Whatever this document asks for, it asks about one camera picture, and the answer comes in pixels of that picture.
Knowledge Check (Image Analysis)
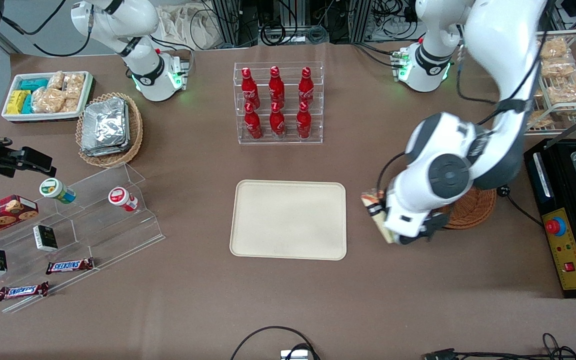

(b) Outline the round brown wicker basket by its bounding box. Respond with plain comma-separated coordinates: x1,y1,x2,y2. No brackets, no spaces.
438,186,498,230

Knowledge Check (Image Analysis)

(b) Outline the aluminium frame post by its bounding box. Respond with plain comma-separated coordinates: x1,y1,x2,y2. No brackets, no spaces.
349,0,373,44
212,0,242,49

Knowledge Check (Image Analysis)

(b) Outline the clear acrylic step display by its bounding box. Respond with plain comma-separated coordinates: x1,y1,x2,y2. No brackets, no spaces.
0,162,166,314

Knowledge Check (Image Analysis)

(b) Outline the green lid yogurt cup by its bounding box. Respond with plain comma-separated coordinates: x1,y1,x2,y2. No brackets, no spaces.
39,177,77,205

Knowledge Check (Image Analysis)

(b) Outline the black yellow control device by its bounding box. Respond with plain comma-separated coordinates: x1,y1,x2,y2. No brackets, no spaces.
523,137,576,300

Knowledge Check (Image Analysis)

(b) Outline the Snickers chocolate bar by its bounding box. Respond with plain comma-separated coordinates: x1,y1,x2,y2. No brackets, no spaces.
45,257,95,276
0,281,50,302

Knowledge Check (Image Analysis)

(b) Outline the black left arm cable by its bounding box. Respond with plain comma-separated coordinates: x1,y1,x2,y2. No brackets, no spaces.
455,0,551,126

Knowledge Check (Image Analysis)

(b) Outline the oval light wicker basket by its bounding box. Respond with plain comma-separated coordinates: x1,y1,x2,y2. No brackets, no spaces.
75,92,144,169

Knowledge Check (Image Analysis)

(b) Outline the red cola bottle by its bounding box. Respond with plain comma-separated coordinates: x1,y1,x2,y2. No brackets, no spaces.
269,102,286,138
298,66,315,106
243,102,263,140
295,101,313,140
241,67,261,109
268,66,286,106

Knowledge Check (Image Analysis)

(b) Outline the triangle sandwich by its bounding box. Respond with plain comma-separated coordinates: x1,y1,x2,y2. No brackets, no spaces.
360,189,397,245

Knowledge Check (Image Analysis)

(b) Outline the stack of foil containers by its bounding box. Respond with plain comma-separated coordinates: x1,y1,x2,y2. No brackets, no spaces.
80,97,131,158

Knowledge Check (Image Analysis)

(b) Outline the white rectangular snack bin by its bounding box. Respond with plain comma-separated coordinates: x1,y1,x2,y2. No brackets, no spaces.
1,70,94,123

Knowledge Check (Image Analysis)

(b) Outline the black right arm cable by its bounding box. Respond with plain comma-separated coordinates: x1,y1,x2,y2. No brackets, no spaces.
0,0,95,57

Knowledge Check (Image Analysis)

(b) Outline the beige rectangular tray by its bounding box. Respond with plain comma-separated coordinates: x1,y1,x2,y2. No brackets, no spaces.
229,179,348,261

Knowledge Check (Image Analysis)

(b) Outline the black looped cable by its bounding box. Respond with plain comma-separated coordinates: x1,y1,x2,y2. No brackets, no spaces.
230,325,322,360

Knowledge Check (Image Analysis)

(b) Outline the black connector with cable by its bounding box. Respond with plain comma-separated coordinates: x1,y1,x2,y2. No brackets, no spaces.
422,332,576,360

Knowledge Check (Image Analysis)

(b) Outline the yellow snack pack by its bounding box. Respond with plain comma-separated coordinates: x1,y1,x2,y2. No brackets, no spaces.
6,90,30,115

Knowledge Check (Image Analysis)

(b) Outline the clear acrylic bottle rack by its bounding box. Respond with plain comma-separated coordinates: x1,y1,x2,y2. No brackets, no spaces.
233,61,325,146

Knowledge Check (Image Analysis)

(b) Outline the red lid yogurt cup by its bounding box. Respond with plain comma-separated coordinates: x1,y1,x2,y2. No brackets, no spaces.
107,186,139,213

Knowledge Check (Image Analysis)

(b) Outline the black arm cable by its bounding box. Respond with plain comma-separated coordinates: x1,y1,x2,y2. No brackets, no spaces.
455,0,551,126
0,0,95,57

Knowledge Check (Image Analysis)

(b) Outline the beige cloth bag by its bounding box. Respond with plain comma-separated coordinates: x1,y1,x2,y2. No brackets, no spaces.
157,4,210,51

